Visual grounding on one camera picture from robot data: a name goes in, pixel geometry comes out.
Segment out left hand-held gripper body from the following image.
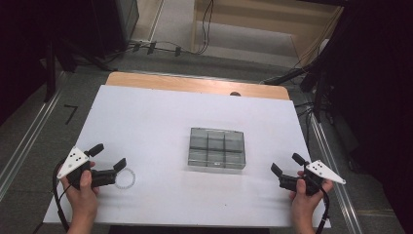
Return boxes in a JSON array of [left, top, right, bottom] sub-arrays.
[[56, 146, 118, 191]]

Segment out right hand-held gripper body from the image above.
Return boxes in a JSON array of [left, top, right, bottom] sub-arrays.
[[278, 159, 347, 197]]

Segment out clear plastic compartment box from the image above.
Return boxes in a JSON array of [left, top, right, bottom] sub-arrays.
[[187, 127, 246, 171]]

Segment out person's right hand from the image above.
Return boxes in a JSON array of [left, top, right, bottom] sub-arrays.
[[288, 171, 334, 220]]

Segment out person's left hand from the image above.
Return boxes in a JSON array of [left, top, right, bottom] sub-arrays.
[[59, 162, 100, 218]]

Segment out white table board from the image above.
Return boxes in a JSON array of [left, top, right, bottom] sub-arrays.
[[43, 85, 331, 228]]

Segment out dark curtain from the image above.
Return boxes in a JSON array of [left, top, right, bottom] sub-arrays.
[[322, 0, 413, 234], [0, 0, 110, 127]]

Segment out wooden table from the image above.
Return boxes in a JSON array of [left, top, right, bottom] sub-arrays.
[[105, 71, 290, 101]]

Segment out white power strip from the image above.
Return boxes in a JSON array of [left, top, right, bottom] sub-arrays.
[[129, 38, 154, 47]]

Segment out grey cabinet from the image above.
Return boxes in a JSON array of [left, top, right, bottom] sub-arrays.
[[115, 0, 140, 50]]

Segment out beige wooden shelf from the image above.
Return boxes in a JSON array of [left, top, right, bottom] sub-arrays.
[[191, 0, 345, 68]]

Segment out metal floor rail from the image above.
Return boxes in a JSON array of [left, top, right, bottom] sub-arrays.
[[307, 111, 364, 234], [0, 71, 67, 202]]

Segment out right hand-held gripper cable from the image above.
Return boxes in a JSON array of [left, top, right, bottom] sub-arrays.
[[316, 186, 331, 234]]

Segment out hand-held gripper cable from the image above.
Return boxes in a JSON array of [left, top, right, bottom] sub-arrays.
[[316, 186, 331, 234], [52, 159, 71, 234]]

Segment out black floor cables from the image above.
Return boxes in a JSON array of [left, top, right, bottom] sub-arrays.
[[293, 100, 316, 154]]

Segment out left hand-held gripper cable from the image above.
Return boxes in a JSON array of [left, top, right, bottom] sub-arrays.
[[52, 159, 71, 234]]

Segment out black hanging cable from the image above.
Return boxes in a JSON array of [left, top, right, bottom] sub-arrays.
[[196, 0, 215, 56]]

